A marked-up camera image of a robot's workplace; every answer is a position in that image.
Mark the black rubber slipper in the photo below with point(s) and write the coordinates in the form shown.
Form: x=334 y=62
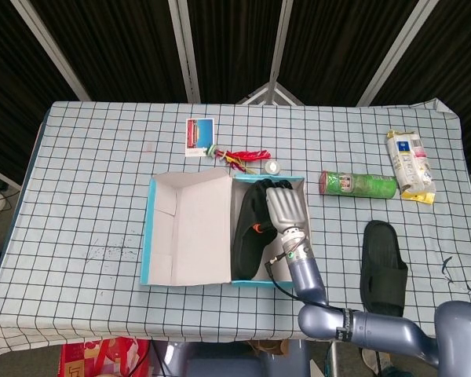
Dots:
x=247 y=235
x=382 y=255

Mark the red tassel ornament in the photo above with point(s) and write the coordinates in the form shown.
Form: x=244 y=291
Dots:
x=247 y=155

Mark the red and blue postcard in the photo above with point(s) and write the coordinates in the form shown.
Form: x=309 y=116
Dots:
x=199 y=135

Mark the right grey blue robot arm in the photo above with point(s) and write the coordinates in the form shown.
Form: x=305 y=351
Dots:
x=306 y=275

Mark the brown paper bag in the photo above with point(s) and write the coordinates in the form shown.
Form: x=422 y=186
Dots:
x=269 y=347

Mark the metal table leg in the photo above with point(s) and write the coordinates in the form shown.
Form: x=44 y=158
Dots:
x=330 y=359

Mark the small round white disc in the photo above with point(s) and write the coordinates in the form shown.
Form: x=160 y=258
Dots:
x=272 y=166

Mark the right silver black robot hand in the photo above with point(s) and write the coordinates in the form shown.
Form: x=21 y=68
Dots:
x=286 y=208

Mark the blue checkered tablecloth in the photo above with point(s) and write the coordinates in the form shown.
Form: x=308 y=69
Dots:
x=82 y=176

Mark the green chips can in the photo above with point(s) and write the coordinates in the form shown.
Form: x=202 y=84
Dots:
x=361 y=185

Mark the red patterned bag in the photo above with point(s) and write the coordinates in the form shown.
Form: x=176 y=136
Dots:
x=102 y=359

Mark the grey sneaker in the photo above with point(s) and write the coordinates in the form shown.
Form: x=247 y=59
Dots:
x=373 y=359

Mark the open blue cardboard shoe box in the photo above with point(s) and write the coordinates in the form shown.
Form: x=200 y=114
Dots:
x=196 y=228

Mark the white metal partition foot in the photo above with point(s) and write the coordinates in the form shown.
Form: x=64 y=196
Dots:
x=272 y=92

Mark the white partition post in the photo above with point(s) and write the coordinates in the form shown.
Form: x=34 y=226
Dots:
x=396 y=51
x=51 y=47
x=184 y=51
x=279 y=47

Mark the white and yellow snack bag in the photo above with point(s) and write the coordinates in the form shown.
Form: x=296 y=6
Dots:
x=410 y=161

